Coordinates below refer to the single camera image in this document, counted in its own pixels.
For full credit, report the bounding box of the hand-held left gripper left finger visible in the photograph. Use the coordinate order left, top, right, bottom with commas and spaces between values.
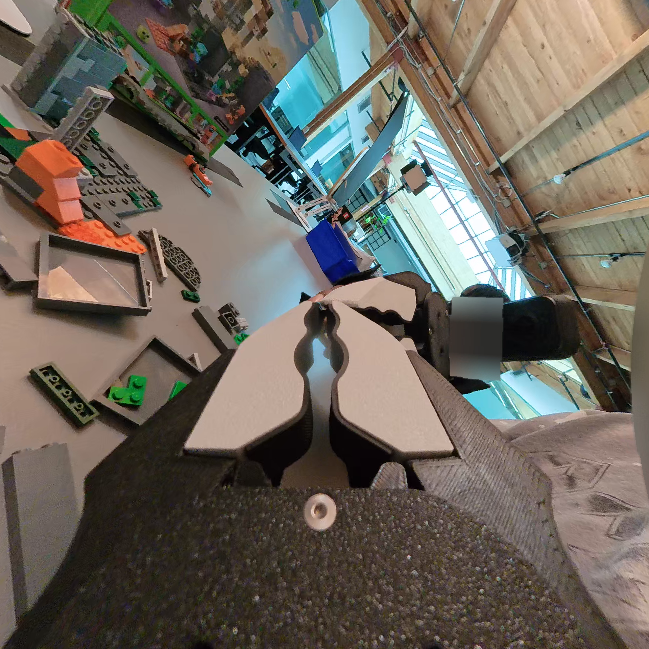
183, 302, 317, 459

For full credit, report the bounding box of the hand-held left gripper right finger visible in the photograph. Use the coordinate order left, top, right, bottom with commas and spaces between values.
328, 302, 455, 462

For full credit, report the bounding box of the green lego corner piece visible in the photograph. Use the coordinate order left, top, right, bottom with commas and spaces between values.
110, 376, 149, 406

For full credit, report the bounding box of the dark grey long lego brick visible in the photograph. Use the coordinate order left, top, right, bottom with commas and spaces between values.
193, 305, 236, 354

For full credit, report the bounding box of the dark grey half-round lego plate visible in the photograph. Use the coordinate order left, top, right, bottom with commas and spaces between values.
152, 232, 201, 292

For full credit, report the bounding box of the thin light grey lego plate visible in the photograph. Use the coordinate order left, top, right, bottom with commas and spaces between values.
142, 229, 168, 283

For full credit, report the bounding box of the dark green holed lego plate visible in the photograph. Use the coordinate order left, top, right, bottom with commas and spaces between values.
29, 363, 100, 429

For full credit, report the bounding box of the orange lego plate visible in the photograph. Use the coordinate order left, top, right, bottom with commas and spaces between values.
56, 218, 148, 256

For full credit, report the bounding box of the small orange lego piece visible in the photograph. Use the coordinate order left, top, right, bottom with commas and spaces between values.
183, 154, 214, 193

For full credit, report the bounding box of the grey lego baseplate build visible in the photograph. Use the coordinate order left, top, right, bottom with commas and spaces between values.
0, 10, 163, 239

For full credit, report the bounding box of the lego set box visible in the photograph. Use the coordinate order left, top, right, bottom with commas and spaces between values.
66, 0, 325, 153

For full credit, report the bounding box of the orange lego slope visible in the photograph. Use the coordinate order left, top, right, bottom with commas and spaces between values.
16, 140, 87, 224

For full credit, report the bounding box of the blue storage bin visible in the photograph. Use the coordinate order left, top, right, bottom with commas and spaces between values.
307, 218, 364, 285

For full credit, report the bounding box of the studio light on stand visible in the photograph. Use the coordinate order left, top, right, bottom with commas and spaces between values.
398, 158, 435, 198

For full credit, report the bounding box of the person's bleached grey clothing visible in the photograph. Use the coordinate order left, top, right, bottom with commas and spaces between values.
497, 411, 649, 649

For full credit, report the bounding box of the small dark grey lego frame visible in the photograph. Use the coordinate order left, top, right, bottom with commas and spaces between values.
90, 335, 201, 427

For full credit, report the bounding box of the dark grey lego window frame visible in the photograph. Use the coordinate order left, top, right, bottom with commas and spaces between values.
36, 234, 153, 317

